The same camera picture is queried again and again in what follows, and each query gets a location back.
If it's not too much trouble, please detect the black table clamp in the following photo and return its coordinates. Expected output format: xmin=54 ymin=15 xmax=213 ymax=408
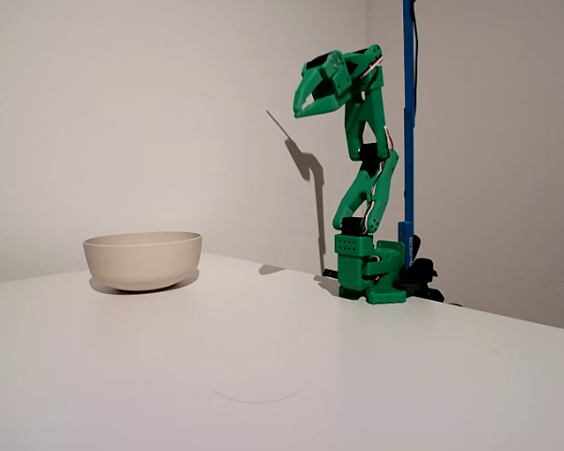
xmin=398 ymin=232 xmax=447 ymax=303

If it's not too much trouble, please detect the white round bowl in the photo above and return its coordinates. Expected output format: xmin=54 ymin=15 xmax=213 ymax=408
xmin=83 ymin=230 xmax=204 ymax=293

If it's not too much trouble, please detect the black cable on pole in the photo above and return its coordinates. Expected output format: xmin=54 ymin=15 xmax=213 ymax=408
xmin=412 ymin=0 xmax=423 ymax=117

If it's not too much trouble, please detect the blue camera pole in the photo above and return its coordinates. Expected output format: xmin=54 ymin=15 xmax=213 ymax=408
xmin=397 ymin=0 xmax=420 ymax=272

